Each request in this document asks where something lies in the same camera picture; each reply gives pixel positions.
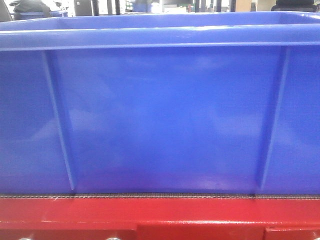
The red conveyor frame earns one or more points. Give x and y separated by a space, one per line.
158 218

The dark conveyor belt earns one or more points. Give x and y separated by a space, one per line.
163 195

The large blue plastic bin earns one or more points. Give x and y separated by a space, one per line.
220 103

